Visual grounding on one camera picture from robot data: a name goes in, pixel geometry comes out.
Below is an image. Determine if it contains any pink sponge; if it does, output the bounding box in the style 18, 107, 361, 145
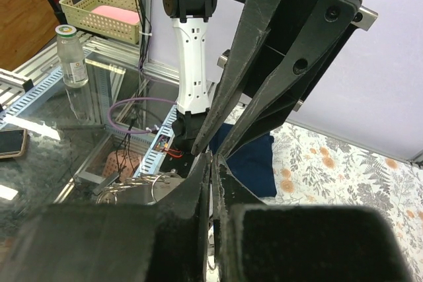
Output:
91, 5, 139, 24

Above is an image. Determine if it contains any silver keyring holder with rings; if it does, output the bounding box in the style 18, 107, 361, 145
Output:
96, 172, 184, 205

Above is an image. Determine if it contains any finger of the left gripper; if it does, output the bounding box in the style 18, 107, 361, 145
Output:
218, 0, 362, 157
192, 0, 281, 155

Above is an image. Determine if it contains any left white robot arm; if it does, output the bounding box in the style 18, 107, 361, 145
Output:
163, 0, 377, 158

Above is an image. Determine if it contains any cream perforated basket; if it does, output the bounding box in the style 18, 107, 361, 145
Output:
59, 0, 140, 44

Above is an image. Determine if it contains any slotted grey cable duct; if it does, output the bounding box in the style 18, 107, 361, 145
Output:
1, 61, 177, 185

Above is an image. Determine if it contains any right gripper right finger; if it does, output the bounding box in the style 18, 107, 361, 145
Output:
211, 156, 412, 281

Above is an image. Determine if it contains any floral patterned table mat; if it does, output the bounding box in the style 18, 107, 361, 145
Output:
224, 103, 423, 282

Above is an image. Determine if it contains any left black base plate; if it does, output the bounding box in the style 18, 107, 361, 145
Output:
159, 151, 195, 178

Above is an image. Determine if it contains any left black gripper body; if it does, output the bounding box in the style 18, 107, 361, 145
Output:
216, 0, 379, 113

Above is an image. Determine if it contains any clear plastic bottle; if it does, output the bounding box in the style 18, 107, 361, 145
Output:
55, 24, 89, 88

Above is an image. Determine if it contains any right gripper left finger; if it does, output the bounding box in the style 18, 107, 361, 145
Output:
1, 153, 212, 281

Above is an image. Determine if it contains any dark blue cloth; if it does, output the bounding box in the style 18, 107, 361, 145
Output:
225, 133, 277, 198

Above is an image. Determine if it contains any black smartphone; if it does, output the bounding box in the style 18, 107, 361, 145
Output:
0, 129, 28, 159

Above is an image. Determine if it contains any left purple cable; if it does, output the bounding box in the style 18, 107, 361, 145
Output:
108, 96, 178, 135

